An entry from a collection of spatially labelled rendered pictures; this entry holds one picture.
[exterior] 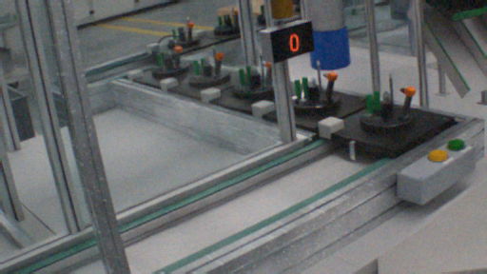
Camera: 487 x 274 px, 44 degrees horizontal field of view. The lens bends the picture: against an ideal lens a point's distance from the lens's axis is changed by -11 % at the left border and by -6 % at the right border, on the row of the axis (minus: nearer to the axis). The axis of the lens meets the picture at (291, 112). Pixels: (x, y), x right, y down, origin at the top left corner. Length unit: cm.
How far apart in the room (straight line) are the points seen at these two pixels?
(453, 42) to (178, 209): 88
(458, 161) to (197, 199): 56
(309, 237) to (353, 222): 12
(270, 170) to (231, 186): 11
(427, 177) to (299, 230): 30
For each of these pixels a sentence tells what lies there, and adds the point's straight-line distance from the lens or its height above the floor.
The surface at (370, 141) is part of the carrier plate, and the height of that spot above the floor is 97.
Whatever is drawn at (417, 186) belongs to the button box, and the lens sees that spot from 132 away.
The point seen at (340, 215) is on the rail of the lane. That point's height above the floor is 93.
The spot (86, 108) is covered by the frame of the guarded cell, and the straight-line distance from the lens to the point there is 85.
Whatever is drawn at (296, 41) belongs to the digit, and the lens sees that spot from 145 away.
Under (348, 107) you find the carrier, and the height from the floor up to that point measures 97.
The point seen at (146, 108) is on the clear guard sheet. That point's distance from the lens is 131.
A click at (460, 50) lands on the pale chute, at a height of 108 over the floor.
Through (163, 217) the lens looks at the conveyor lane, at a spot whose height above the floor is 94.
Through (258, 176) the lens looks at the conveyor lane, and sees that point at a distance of 144.
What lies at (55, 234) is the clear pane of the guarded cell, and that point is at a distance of 89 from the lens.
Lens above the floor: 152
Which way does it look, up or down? 19 degrees down
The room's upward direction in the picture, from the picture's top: 7 degrees counter-clockwise
